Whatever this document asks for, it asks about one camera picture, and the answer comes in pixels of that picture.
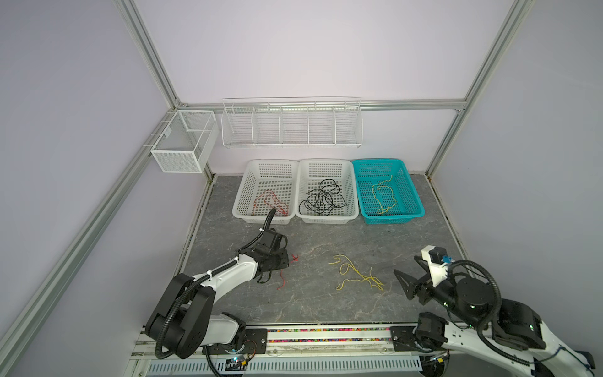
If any red yellow cable bundle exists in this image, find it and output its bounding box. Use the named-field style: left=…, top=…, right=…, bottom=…
left=328, top=254, right=386, bottom=292

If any long black cable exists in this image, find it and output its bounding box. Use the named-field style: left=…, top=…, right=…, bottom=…
left=297, top=178, right=349, bottom=218

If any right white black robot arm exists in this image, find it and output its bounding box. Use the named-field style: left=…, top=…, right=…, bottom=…
left=390, top=254, right=596, bottom=376

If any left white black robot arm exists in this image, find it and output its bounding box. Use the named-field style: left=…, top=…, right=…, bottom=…
left=144, top=209, right=289, bottom=360

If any left white plastic basket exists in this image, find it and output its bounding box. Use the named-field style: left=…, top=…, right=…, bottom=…
left=232, top=160, right=299, bottom=225

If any white plastic basket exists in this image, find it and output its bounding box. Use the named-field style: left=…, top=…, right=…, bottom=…
left=295, top=159, right=360, bottom=225
left=232, top=160, right=299, bottom=225

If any teal plastic basket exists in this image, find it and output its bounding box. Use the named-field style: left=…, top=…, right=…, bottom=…
left=353, top=159, right=425, bottom=225

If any middle white plastic basket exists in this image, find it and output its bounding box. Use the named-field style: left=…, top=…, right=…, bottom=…
left=295, top=159, right=360, bottom=225

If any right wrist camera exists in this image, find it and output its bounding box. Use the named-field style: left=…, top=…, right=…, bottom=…
left=421, top=245, right=453, bottom=287

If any white vented cable duct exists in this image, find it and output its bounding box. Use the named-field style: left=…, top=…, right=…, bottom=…
left=146, top=355, right=422, bottom=376

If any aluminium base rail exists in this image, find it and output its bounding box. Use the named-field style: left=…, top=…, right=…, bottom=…
left=126, top=322, right=524, bottom=364

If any white wire wall shelf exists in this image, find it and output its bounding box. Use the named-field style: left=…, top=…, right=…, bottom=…
left=221, top=97, right=364, bottom=148

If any white mesh wall box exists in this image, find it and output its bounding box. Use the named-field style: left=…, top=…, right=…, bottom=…
left=151, top=110, right=219, bottom=174

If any aluminium frame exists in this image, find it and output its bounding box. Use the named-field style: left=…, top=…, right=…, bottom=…
left=1, top=1, right=534, bottom=376

